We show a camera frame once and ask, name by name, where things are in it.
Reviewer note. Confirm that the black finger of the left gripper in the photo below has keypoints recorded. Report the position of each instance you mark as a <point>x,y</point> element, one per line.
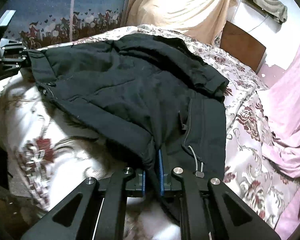
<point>13,56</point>

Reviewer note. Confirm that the olive green draped cloth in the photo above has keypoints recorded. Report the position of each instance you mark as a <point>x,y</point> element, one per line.
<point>275,8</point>

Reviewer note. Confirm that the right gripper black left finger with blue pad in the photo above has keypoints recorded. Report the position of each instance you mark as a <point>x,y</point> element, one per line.
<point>95,209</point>

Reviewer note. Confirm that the black padded jacket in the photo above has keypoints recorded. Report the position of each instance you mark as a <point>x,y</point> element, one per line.
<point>143,93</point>

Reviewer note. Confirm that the brown wooden headboard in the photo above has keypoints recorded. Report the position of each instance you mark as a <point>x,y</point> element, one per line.
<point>241,45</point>

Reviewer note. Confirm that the floral satin bedspread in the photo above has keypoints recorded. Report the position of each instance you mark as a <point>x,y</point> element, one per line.
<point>54,153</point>

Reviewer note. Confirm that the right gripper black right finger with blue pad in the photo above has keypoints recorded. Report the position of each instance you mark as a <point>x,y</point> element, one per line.
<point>208,209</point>

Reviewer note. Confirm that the pink curtain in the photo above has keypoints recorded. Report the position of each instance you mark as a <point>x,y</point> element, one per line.
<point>281,105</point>

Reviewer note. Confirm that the blue starry patterned curtain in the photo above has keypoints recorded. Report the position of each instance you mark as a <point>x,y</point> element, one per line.
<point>40,23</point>

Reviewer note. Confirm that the beige hanging sheet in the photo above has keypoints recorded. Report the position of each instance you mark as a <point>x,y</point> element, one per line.
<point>203,20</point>

